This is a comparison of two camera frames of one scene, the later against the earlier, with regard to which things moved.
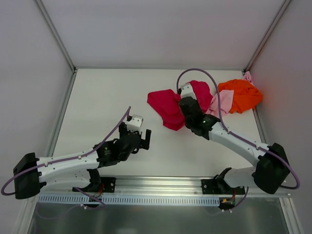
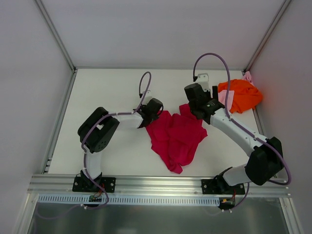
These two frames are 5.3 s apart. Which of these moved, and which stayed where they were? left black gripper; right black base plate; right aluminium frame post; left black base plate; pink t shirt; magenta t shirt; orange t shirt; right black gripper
Moved: right black gripper; left black gripper; magenta t shirt
Stayed: left black base plate; pink t shirt; right black base plate; orange t shirt; right aluminium frame post
